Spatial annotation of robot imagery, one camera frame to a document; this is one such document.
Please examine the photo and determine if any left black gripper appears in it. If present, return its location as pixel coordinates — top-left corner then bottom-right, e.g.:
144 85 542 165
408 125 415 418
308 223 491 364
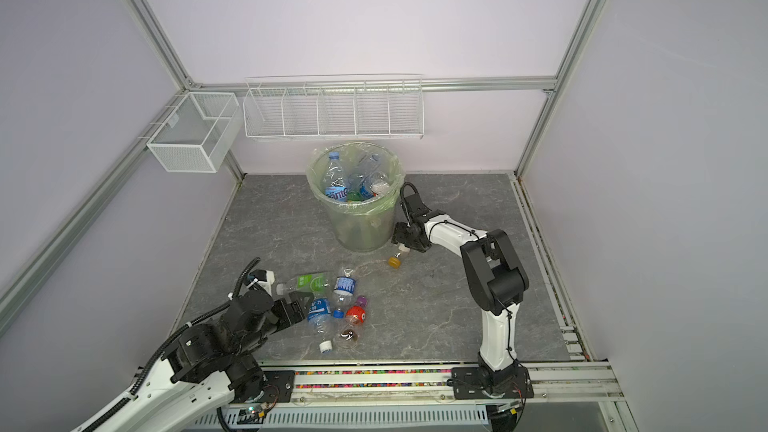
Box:
235 291 315 357

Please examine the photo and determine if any light green label bottle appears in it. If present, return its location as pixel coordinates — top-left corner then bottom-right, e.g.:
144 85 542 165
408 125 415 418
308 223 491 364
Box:
275 272 330 298

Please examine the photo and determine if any orange label bottle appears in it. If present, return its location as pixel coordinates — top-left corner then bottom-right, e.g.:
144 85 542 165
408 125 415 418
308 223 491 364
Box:
387 244 410 269

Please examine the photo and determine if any red cap cola bottle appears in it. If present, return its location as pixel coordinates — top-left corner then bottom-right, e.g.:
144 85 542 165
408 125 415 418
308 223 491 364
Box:
337 305 366 346

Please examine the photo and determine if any crushed light blue label bottle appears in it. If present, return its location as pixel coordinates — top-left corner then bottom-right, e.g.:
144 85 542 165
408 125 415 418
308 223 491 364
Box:
323 151 348 202

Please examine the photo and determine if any dark green soda bottle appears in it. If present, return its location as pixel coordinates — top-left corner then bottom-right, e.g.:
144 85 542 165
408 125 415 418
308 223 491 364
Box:
347 191 363 202

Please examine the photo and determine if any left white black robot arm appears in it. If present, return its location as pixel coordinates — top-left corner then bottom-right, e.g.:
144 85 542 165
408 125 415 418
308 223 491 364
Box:
79 259 314 431

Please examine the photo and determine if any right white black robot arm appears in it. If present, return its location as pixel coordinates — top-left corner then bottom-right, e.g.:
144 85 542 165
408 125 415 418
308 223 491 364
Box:
392 182 534 401

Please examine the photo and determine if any green-lined mesh waste bin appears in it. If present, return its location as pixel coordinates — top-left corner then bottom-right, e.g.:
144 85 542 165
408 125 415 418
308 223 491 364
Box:
306 142 405 252

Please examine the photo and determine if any blue label bottle blue cap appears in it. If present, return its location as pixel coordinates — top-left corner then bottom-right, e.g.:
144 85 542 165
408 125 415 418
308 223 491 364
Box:
331 268 357 319

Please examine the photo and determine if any small white mesh basket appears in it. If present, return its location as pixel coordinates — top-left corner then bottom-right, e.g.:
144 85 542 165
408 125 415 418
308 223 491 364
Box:
147 92 244 173

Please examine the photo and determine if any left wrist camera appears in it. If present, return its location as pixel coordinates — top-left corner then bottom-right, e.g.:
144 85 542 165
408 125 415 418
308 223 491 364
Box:
244 269 275 294

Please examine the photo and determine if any long white wire basket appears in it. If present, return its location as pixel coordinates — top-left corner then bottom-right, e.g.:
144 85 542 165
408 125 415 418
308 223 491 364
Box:
242 74 425 140

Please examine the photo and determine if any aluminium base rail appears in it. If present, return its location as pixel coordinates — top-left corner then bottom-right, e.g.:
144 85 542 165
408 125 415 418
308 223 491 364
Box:
119 359 628 415

